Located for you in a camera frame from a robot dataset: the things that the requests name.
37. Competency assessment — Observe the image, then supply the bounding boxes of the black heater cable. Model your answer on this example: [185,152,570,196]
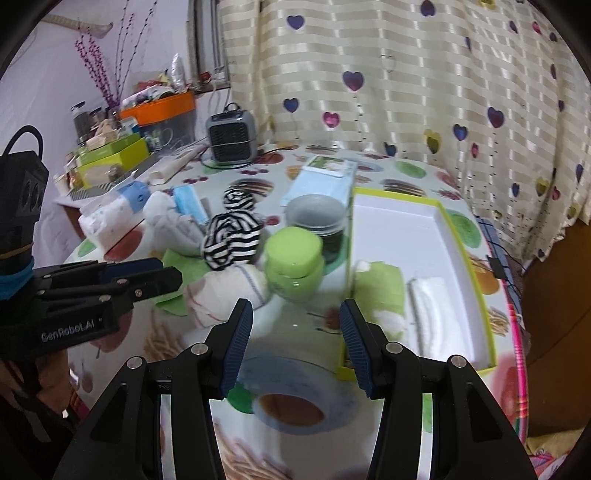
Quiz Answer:
[200,143,302,172]

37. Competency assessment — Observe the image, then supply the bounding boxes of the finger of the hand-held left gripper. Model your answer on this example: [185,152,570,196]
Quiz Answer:
[35,257,166,291]
[41,266,184,320]

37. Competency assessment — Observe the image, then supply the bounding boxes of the balled black white striped sock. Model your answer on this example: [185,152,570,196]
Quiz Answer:
[222,188,257,214]

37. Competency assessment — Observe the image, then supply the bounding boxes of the brown wooden cabinet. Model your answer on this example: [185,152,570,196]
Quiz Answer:
[524,220,591,437]

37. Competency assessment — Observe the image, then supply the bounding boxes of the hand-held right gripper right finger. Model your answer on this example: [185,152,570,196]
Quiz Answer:
[340,298,539,480]

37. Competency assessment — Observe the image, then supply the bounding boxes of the white towel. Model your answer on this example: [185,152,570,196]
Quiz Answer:
[408,275,468,357]

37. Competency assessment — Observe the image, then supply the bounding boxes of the heart print striped curtain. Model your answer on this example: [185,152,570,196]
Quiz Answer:
[216,0,591,260]

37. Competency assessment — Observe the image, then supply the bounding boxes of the green towel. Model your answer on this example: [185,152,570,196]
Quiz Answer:
[353,260,410,343]

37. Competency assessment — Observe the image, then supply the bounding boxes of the blue wet wipes pack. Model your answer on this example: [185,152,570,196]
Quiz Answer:
[281,154,359,209]

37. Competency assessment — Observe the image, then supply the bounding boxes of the chevron patterned tray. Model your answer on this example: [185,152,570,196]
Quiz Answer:
[68,170,140,200]

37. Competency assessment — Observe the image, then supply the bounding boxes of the stack of blue face masks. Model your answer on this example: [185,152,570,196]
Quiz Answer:
[172,185,211,225]

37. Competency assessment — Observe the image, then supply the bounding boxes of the pink hula hoop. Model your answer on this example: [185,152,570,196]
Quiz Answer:
[504,256,533,446]

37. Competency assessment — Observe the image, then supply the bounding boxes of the grey portable heater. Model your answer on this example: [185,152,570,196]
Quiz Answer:
[205,102,259,167]

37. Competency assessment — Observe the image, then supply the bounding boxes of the green cloth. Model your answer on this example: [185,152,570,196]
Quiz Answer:
[154,249,208,317]

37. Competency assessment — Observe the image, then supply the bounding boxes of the food print tablecloth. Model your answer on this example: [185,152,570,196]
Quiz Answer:
[59,142,528,480]

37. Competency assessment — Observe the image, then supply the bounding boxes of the cream towel with striped edge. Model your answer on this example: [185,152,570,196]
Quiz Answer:
[185,265,271,329]

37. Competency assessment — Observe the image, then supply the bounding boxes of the long black white striped sock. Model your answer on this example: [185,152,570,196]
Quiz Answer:
[200,210,265,271]

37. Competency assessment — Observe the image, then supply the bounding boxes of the rolled white paper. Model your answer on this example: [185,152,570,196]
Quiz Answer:
[152,143,209,182]

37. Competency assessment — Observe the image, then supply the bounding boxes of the silver foil bag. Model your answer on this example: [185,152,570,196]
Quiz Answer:
[169,52,187,89]

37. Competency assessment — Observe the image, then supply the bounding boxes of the orange lidded storage box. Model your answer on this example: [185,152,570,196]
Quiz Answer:
[119,90,197,151]

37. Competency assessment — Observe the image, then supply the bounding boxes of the green lidded jar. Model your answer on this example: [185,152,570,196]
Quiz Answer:
[263,226,326,304]

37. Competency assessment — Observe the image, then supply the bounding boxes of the white box with green rim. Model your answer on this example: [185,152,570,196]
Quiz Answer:
[335,186,500,380]

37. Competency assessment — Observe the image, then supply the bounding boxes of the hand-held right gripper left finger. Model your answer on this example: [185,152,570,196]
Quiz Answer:
[53,298,254,480]

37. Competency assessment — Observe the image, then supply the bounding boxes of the purple decorative branches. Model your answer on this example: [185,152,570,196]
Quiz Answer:
[74,0,158,108]

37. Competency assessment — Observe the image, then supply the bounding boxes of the grey lidded clear jar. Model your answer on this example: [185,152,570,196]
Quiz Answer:
[286,194,347,265]

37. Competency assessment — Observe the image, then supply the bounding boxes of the dark green flat box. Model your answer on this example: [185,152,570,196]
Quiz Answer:
[76,133,142,157]

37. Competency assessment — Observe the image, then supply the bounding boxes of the grey white socks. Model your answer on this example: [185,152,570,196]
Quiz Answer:
[157,212,209,257]

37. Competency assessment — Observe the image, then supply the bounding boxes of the person's left hand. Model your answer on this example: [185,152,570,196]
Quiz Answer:
[28,353,70,409]

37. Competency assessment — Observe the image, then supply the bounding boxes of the lime green gift box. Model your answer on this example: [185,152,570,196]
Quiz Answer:
[76,138,151,179]

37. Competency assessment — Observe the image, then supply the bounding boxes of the white blue tissue pack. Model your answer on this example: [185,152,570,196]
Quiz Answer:
[78,180,151,251]

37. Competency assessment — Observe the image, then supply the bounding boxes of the tall glass jar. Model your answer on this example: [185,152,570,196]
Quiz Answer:
[71,101,89,140]

